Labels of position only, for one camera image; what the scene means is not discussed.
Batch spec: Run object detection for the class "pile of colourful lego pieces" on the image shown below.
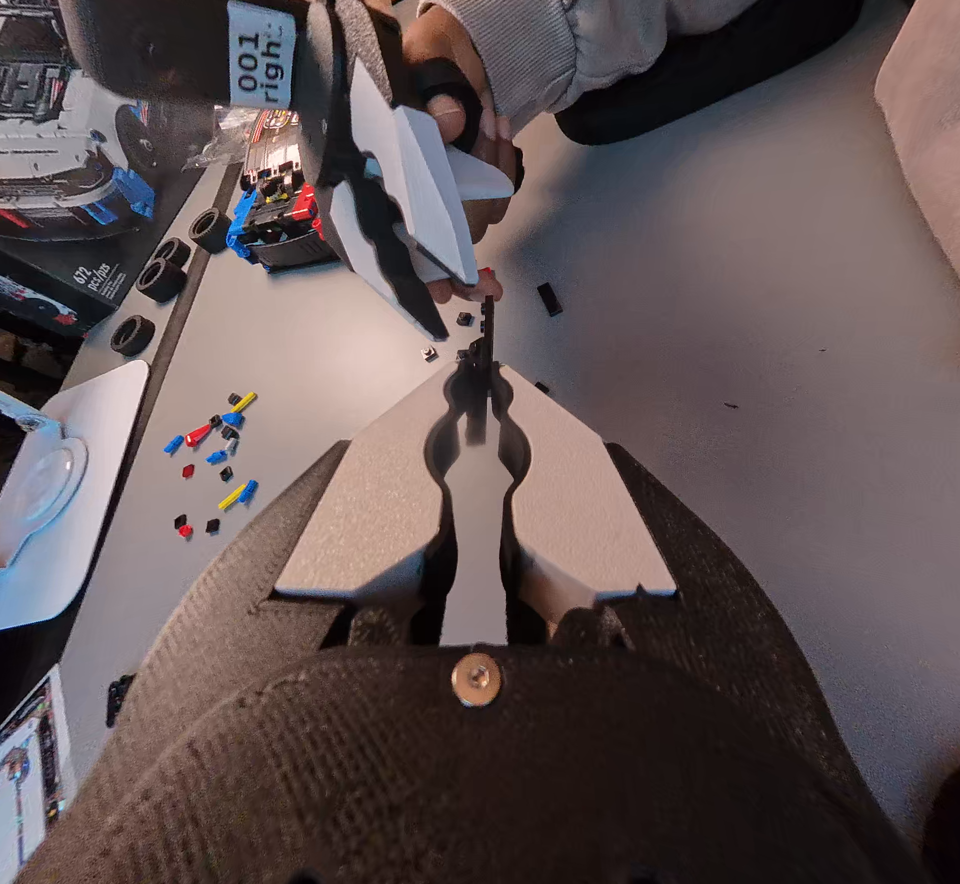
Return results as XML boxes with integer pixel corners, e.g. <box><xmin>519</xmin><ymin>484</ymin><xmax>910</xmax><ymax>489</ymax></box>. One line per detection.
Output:
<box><xmin>162</xmin><ymin>390</ymin><xmax>261</xmax><ymax>541</ymax></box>

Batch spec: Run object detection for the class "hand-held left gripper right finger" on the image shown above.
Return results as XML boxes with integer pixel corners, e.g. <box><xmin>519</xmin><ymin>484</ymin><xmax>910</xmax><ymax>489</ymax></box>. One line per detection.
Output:
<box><xmin>491</xmin><ymin>364</ymin><xmax>678</xmax><ymax>644</ymax></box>

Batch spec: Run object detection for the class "black lego connector assembly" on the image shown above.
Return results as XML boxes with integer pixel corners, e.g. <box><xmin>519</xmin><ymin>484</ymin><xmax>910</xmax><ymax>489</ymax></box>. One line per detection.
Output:
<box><xmin>104</xmin><ymin>672</ymin><xmax>137</xmax><ymax>730</ymax></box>

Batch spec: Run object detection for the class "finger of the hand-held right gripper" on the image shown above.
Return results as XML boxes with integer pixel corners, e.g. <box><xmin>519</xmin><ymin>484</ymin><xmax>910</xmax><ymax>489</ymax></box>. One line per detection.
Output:
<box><xmin>327</xmin><ymin>178</ymin><xmax>451</xmax><ymax>343</ymax></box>
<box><xmin>348</xmin><ymin>59</ymin><xmax>482</xmax><ymax>288</ymax></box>

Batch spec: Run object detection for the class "partly built lego car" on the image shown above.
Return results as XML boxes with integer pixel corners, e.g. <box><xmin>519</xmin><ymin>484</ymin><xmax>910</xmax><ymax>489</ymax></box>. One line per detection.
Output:
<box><xmin>224</xmin><ymin>107</ymin><xmax>347</xmax><ymax>275</ymax></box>

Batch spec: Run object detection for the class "white book stand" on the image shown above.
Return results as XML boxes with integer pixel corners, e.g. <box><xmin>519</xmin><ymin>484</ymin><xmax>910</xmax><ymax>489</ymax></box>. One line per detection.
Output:
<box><xmin>0</xmin><ymin>359</ymin><xmax>152</xmax><ymax>631</ymax></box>

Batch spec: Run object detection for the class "holographic sticker sheet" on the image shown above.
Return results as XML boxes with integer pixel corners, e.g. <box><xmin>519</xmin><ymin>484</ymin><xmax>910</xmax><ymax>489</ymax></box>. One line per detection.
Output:
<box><xmin>0</xmin><ymin>663</ymin><xmax>77</xmax><ymax>872</ymax></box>

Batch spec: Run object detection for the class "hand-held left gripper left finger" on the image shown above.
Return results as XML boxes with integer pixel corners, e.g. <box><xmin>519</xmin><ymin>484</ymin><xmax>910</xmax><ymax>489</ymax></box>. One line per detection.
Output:
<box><xmin>273</xmin><ymin>364</ymin><xmax>464</xmax><ymax>644</ymax></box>

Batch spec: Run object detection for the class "black chair armrest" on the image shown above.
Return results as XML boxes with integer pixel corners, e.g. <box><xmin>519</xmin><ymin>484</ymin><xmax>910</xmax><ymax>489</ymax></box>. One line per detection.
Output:
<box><xmin>921</xmin><ymin>770</ymin><xmax>960</xmax><ymax>884</ymax></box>
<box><xmin>554</xmin><ymin>0</ymin><xmax>869</xmax><ymax>147</ymax></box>

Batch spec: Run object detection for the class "black lego set box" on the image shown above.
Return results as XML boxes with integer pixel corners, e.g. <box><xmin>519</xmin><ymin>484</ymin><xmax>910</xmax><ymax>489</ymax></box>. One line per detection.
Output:
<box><xmin>0</xmin><ymin>0</ymin><xmax>220</xmax><ymax>335</ymax></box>

